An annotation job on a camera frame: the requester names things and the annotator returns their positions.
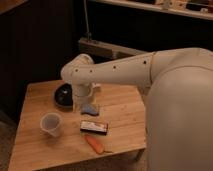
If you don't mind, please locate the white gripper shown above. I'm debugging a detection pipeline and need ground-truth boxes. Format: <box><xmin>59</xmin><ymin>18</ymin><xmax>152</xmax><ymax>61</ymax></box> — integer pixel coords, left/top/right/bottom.
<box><xmin>72</xmin><ymin>83</ymin><xmax>101</xmax><ymax>112</ymax></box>

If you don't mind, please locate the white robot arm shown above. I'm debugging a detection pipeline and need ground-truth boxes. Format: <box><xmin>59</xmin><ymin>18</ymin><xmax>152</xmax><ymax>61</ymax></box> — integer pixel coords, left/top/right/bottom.
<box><xmin>61</xmin><ymin>48</ymin><xmax>213</xmax><ymax>171</ymax></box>

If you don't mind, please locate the black ceramic bowl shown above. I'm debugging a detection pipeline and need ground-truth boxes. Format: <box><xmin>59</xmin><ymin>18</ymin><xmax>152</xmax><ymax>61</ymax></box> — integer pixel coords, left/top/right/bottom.
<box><xmin>54</xmin><ymin>84</ymin><xmax>73</xmax><ymax>108</ymax></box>

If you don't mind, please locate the blue sponge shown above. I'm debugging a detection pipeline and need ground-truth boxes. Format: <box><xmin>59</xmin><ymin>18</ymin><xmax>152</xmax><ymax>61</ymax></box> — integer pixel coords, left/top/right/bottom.
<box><xmin>81</xmin><ymin>104</ymin><xmax>99</xmax><ymax>116</ymax></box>

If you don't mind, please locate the dark snack bar packet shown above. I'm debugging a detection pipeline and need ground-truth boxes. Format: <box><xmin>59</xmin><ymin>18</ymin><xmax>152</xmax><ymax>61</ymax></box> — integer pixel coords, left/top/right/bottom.
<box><xmin>80</xmin><ymin>121</ymin><xmax>108</xmax><ymax>135</ymax></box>

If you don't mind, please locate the orange carrot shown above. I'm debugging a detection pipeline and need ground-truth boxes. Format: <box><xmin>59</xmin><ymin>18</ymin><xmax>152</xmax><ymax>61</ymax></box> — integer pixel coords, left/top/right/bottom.
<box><xmin>84</xmin><ymin>134</ymin><xmax>107</xmax><ymax>154</ymax></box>

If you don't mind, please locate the upper wooden shelf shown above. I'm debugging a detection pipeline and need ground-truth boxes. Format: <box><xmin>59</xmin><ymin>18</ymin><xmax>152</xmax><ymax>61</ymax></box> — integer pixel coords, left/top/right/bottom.
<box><xmin>89</xmin><ymin>0</ymin><xmax>213</xmax><ymax>21</ymax></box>

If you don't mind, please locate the grey wall shelf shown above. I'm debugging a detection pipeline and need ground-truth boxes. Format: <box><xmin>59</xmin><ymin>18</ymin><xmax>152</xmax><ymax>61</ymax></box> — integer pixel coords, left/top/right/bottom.
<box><xmin>78</xmin><ymin>37</ymin><xmax>144</xmax><ymax>59</ymax></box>

